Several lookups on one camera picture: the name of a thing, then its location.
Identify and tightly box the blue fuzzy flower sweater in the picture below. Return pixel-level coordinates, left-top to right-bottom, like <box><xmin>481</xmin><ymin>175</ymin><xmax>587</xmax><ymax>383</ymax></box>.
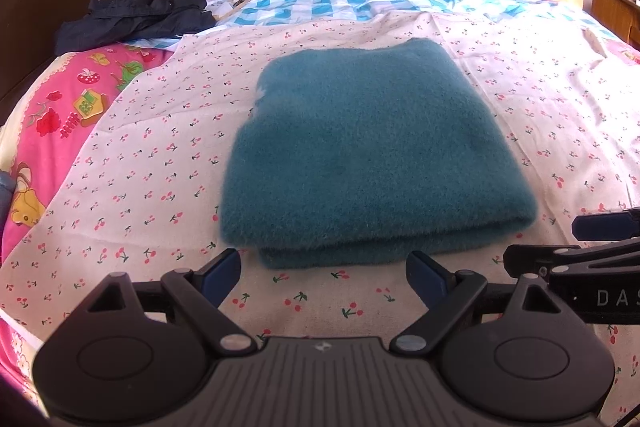
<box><xmin>219</xmin><ymin>38</ymin><xmax>537</xmax><ymax>269</ymax></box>

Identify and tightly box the pink cartoon print blanket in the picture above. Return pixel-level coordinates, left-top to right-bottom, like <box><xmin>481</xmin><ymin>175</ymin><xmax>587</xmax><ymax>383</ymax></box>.
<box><xmin>0</xmin><ymin>43</ymin><xmax>174</xmax><ymax>373</ymax></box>

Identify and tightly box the blue white checkered quilt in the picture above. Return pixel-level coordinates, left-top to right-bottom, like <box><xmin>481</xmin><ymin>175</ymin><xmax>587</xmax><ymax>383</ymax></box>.
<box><xmin>215</xmin><ymin>0</ymin><xmax>614</xmax><ymax>39</ymax></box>

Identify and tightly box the wooden side cabinet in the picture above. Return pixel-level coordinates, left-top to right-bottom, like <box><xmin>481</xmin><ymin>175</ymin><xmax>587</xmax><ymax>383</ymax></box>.
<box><xmin>591</xmin><ymin>0</ymin><xmax>640</xmax><ymax>50</ymax></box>

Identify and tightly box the dark navy jacket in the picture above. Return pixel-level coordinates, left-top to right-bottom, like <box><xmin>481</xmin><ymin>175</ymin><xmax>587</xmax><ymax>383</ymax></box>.
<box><xmin>54</xmin><ymin>0</ymin><xmax>216</xmax><ymax>55</ymax></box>

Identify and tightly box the light blue cloth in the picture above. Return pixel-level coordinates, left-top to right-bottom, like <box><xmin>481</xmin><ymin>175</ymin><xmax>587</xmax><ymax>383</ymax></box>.
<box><xmin>0</xmin><ymin>171</ymin><xmax>16</xmax><ymax>227</ymax></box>

